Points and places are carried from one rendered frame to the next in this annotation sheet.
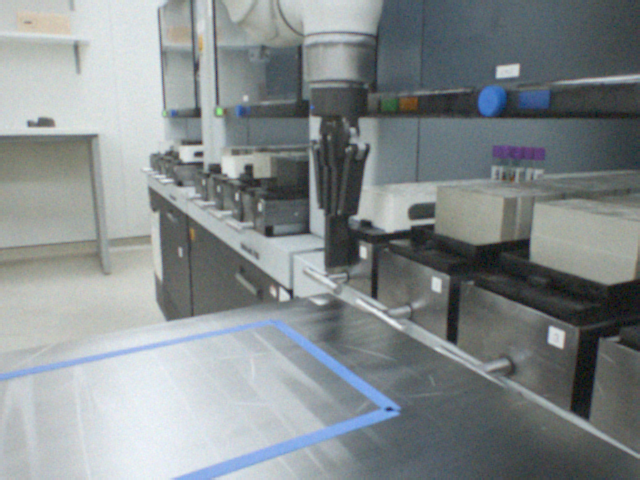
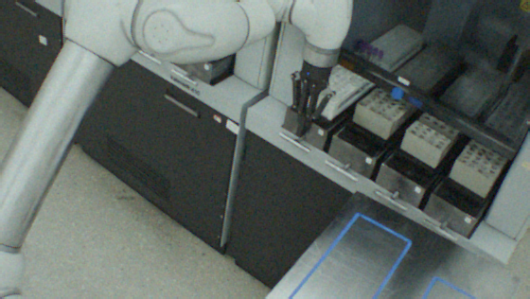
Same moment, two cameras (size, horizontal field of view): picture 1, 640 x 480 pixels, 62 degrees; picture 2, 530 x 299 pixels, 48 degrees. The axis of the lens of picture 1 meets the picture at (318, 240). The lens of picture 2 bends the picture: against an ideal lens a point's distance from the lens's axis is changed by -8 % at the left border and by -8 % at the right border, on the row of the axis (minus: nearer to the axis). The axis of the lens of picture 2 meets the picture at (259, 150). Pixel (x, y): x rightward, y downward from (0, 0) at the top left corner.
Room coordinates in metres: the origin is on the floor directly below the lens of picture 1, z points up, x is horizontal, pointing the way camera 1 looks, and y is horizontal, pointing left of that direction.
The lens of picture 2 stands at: (-0.36, 0.81, 1.81)
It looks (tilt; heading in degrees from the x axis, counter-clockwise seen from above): 40 degrees down; 326
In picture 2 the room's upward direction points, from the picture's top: 11 degrees clockwise
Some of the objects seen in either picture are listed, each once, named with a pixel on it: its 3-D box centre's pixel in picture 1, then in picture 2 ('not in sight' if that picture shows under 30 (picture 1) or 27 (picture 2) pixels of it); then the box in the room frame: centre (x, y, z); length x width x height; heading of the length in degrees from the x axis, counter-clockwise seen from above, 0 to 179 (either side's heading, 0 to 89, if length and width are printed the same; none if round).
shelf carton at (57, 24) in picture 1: (44, 26); not in sight; (3.59, 1.72, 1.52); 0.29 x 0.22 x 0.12; 114
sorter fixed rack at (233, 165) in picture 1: (281, 167); not in sight; (1.44, 0.10, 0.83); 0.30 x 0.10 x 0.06; 115
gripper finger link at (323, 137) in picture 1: (333, 174); (306, 94); (0.72, -0.02, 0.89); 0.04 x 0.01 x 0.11; 115
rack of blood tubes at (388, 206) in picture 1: (454, 205); (344, 85); (0.80, -0.20, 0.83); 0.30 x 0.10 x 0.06; 115
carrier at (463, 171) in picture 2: not in sight; (471, 177); (0.34, -0.31, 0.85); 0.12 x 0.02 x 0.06; 24
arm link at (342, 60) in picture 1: (339, 64); (321, 50); (0.71, -0.03, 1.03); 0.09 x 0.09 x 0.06
